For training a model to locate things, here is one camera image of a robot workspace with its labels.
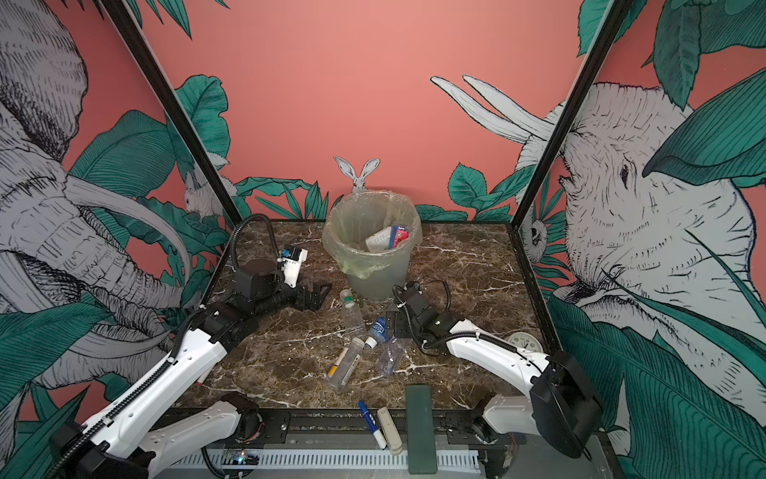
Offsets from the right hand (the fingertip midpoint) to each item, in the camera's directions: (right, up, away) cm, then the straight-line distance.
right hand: (394, 319), depth 83 cm
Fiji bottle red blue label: (+1, +25, +3) cm, 25 cm away
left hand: (-20, +13, -9) cm, 25 cm away
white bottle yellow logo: (-5, +23, +13) cm, 26 cm away
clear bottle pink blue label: (-1, -12, +3) cm, 13 cm away
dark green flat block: (+7, -26, -8) cm, 28 cm away
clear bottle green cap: (-13, -3, +10) cm, 17 cm away
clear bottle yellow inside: (-15, -14, -2) cm, 20 cm away
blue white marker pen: (-5, -24, -10) cm, 27 cm away
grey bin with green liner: (-13, +30, +12) cm, 35 cm away
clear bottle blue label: (-5, -4, +3) cm, 7 cm away
